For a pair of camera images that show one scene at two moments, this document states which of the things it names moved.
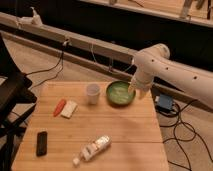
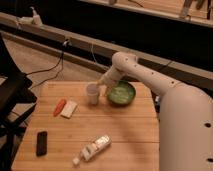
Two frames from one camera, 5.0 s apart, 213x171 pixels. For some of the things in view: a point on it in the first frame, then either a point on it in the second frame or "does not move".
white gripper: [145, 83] to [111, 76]
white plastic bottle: [92, 149] does not move
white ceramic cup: [93, 92] does not move
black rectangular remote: [41, 143] does not move
